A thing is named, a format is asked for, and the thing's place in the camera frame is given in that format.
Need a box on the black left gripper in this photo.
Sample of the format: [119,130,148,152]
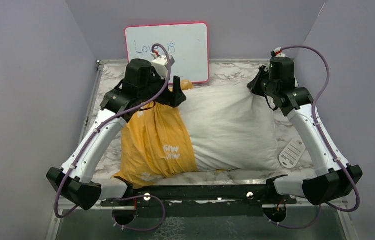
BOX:
[137,67,185,106]

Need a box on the white pillow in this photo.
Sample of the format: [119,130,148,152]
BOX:
[178,84,280,172]

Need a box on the blue yellow Mickey pillowcase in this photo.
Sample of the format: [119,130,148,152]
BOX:
[112,79,199,190]

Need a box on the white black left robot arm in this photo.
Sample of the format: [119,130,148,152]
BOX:
[46,55,187,210]

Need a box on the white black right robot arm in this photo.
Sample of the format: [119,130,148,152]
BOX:
[247,57,363,210]

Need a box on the pink framed whiteboard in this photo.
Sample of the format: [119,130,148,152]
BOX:
[124,22,210,84]

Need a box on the white printed label tag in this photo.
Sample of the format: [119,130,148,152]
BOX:
[278,137,306,169]

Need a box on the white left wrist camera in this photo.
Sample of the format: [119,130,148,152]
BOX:
[150,50,175,80]

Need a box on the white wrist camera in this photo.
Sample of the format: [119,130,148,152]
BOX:
[150,50,175,80]
[270,47,287,58]

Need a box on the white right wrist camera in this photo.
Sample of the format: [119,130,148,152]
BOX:
[270,47,287,58]

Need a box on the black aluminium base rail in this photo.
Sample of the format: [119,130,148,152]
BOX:
[54,184,337,220]

